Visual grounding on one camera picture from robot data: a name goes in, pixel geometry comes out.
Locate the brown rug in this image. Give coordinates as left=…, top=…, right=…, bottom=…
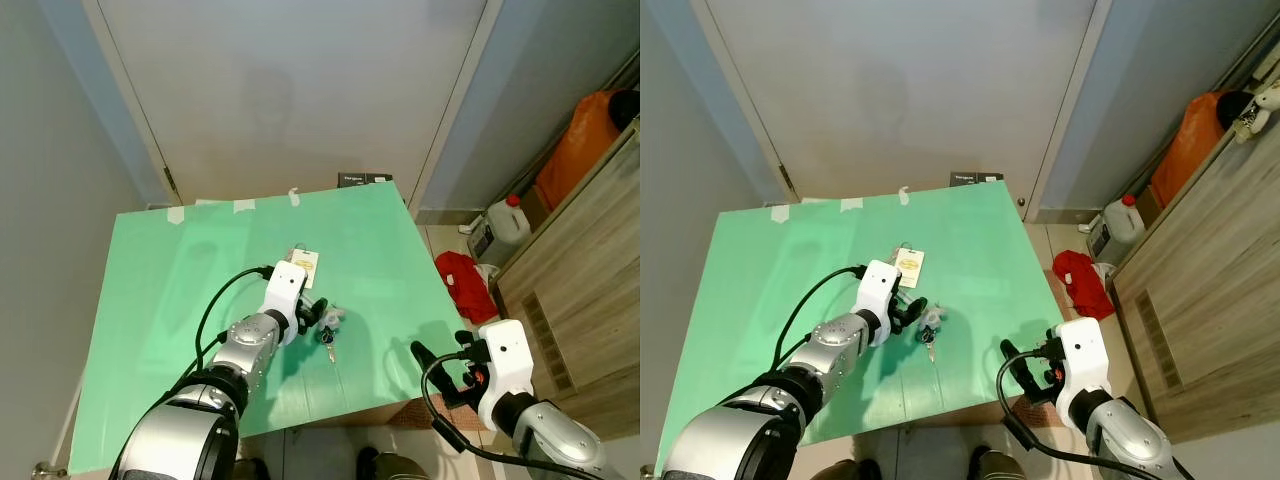
left=385, top=398, right=491, bottom=433

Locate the white card tag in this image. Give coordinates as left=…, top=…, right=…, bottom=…
left=288, top=246, right=320, bottom=292
left=894, top=245, right=927, bottom=290

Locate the red cloth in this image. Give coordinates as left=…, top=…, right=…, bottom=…
left=1051, top=249, right=1118, bottom=322
left=434, top=250, right=501, bottom=327

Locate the cabinet vent grille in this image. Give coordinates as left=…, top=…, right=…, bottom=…
left=1134, top=288, right=1187, bottom=393
left=520, top=290, right=577, bottom=395

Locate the grey plastic container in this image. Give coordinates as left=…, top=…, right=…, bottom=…
left=466, top=215, right=501, bottom=269
left=1085, top=215, right=1113, bottom=263

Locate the wooden cabinet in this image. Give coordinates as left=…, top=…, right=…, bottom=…
left=1108, top=15, right=1280, bottom=446
left=494, top=50, right=641, bottom=443

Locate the white jug with red cap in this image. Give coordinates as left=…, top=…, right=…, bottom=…
left=486, top=193, right=534, bottom=253
left=1102, top=193, right=1148, bottom=251

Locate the green table cover sheet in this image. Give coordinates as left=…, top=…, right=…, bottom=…
left=66, top=180, right=481, bottom=477
left=655, top=182, right=1069, bottom=477

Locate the orange bag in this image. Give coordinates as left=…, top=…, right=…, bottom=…
left=1149, top=91, right=1241, bottom=211
left=534, top=90, right=626, bottom=213

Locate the white plush toy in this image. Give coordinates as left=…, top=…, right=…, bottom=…
left=1233, top=80, right=1280, bottom=143

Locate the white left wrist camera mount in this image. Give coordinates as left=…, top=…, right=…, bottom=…
left=857, top=259, right=904, bottom=347
left=262, top=259, right=310, bottom=347

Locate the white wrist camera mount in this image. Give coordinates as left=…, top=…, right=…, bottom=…
left=474, top=319, right=531, bottom=433
left=262, top=259, right=310, bottom=347
left=1053, top=316, right=1113, bottom=433
left=857, top=259, right=904, bottom=347

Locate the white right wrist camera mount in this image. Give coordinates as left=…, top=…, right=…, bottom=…
left=1053, top=316, right=1113, bottom=433
left=474, top=319, right=531, bottom=433

